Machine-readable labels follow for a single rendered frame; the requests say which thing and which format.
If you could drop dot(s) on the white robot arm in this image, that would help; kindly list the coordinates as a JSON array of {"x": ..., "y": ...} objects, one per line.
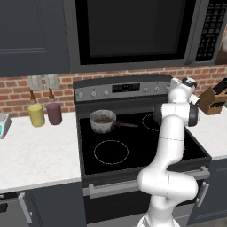
[{"x": 170, "y": 147}]

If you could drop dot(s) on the dark grey base cupboard door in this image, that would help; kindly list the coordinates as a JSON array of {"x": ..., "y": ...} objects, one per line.
[
  {"x": 215, "y": 189},
  {"x": 56, "y": 207}
]

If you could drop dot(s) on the black and steel stove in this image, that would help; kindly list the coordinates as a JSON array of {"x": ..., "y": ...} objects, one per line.
[{"x": 139, "y": 147}]

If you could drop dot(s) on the steel and black microwave oven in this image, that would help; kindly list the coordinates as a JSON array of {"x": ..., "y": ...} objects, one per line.
[{"x": 133, "y": 32}]

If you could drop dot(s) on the yellow squeeze bottle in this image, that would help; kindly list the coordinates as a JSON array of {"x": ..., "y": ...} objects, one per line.
[{"x": 36, "y": 115}]

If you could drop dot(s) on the maroon squeeze bottle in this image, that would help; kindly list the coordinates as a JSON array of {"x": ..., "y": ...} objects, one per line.
[{"x": 54, "y": 113}]

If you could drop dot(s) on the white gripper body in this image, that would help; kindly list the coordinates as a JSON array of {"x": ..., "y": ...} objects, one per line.
[{"x": 194, "y": 99}]

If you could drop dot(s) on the dark grey wall cupboard door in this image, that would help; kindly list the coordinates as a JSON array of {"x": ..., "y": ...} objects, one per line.
[{"x": 32, "y": 35}]

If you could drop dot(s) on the silver stove knob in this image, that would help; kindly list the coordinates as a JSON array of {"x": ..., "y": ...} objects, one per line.
[
  {"x": 106, "y": 92},
  {"x": 145, "y": 89},
  {"x": 157, "y": 88},
  {"x": 80, "y": 95},
  {"x": 93, "y": 94}
]

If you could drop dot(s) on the wooden knife block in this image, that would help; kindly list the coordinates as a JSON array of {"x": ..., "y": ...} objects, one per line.
[{"x": 211, "y": 102}]

